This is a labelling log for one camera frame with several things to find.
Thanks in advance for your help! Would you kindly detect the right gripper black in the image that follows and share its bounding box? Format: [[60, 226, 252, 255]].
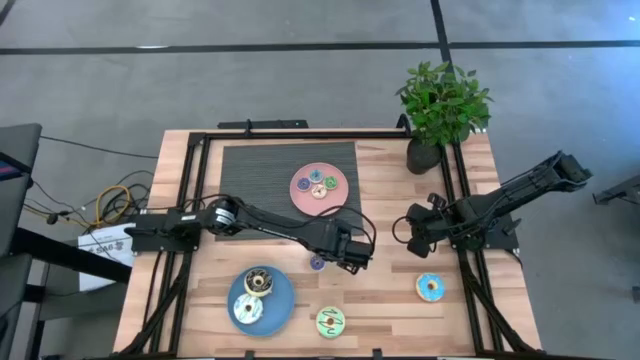
[[405, 193, 454, 260]]

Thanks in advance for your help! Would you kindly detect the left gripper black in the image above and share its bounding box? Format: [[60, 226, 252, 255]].
[[322, 222, 374, 275]]

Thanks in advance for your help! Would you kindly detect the large green icing donut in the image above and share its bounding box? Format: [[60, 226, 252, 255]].
[[315, 305, 347, 340]]

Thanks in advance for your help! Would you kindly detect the large chocolate icing donut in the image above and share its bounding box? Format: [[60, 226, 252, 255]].
[[243, 267, 275, 298]]

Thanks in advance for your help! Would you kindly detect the large white icing donut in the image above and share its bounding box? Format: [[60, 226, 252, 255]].
[[232, 293, 265, 325]]

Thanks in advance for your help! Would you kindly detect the dark plant pot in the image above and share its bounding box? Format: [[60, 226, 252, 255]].
[[405, 137, 444, 176]]

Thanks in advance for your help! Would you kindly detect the pink round plate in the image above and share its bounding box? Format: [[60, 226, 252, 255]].
[[288, 161, 350, 218]]

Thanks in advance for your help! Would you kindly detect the large blue icing donut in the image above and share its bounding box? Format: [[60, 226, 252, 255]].
[[414, 272, 447, 304]]

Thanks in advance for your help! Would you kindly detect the blue round plate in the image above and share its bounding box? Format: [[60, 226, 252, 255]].
[[226, 264, 296, 338]]

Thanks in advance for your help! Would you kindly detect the green leafy plant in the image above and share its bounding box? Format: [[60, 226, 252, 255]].
[[394, 60, 495, 147]]

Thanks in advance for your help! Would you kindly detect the dark grey woven mat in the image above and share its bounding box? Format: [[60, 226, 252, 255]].
[[218, 141, 364, 240]]

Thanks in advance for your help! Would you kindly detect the grey stand base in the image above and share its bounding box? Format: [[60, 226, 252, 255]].
[[592, 172, 640, 206]]

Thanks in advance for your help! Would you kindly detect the black desk beam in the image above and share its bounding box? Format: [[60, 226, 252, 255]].
[[9, 227, 132, 285]]

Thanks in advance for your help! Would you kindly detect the grey desk top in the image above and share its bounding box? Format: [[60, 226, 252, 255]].
[[0, 123, 44, 259]]

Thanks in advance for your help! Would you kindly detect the laptop screen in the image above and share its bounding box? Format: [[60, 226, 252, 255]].
[[0, 152, 34, 184]]

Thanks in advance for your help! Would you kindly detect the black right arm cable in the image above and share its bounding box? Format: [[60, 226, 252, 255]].
[[391, 215, 416, 246]]

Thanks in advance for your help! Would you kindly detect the black aluminium table frame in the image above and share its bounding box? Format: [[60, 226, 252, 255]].
[[117, 128, 539, 359]]

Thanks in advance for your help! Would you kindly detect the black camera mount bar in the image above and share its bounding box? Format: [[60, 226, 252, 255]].
[[217, 118, 310, 130]]

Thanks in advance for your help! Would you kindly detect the black floor cable bundle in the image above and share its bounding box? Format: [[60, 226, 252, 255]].
[[22, 169, 156, 229]]

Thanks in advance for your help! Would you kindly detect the yellow cable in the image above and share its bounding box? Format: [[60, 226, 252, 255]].
[[94, 184, 132, 226]]

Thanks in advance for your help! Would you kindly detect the thin black floor cable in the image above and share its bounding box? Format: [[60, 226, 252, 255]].
[[39, 135, 159, 160]]

